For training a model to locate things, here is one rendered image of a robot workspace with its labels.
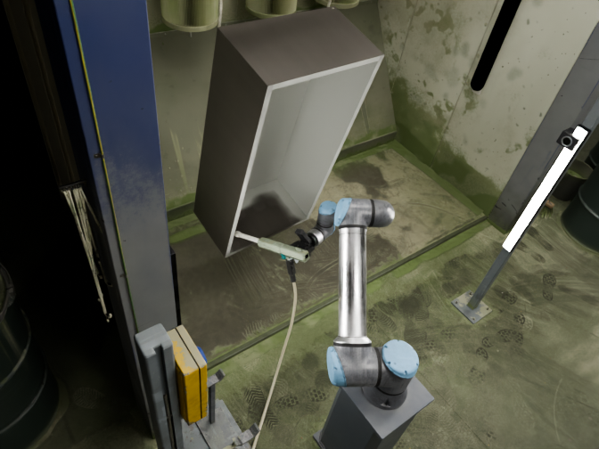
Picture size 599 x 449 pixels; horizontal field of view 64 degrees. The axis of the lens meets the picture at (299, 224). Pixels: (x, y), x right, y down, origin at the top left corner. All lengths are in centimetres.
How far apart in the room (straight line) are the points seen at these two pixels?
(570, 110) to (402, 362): 217
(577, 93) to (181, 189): 260
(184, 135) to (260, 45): 156
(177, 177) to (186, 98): 53
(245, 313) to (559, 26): 257
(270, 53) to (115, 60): 88
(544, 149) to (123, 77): 300
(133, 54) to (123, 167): 30
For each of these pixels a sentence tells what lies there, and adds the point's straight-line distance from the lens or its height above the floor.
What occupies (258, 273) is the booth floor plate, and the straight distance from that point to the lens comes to 316.
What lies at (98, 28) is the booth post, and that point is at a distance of 112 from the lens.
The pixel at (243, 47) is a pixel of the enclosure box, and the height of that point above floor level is 168.
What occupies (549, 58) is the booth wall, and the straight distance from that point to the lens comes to 356.
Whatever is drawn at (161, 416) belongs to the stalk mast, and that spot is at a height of 136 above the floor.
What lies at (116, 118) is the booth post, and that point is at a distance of 123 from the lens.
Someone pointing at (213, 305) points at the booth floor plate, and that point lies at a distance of 300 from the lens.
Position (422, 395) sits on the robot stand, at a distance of 221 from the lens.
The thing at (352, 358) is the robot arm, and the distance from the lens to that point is 189.
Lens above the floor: 250
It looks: 45 degrees down
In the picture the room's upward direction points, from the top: 10 degrees clockwise
